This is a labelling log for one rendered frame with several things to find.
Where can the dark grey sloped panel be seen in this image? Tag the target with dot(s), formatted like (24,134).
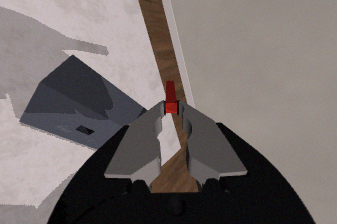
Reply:
(77,103)

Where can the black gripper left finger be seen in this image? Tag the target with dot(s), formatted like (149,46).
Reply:
(133,153)

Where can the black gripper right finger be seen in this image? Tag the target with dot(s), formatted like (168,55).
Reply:
(214,151)

